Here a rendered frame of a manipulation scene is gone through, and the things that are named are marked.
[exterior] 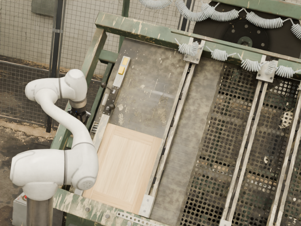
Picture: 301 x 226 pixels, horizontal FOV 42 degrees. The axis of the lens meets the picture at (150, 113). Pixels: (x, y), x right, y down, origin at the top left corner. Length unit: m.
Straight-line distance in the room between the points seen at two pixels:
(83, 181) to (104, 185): 1.02
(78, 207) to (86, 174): 1.02
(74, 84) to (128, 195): 0.86
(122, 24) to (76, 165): 1.41
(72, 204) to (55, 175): 1.02
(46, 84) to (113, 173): 0.82
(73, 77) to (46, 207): 0.64
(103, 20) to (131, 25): 0.20
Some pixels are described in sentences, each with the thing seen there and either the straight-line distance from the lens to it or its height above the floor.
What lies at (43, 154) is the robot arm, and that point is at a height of 1.60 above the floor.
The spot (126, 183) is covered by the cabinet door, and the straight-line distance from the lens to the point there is 2.45.
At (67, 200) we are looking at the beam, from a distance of 2.49.
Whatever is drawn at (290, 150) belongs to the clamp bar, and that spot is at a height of 1.42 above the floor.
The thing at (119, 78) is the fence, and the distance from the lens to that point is 2.59.
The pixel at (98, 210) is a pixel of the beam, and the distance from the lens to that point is 2.44.
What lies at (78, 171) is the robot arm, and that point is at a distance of 1.46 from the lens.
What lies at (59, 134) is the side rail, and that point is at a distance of 2.57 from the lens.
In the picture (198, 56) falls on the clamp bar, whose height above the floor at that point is 1.79.
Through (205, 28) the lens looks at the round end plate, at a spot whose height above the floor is 1.89.
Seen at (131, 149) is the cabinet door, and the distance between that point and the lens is 2.47.
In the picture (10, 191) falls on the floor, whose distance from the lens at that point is 4.04.
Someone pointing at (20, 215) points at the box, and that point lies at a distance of 2.41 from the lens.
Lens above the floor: 2.36
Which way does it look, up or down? 22 degrees down
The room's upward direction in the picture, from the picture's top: 11 degrees clockwise
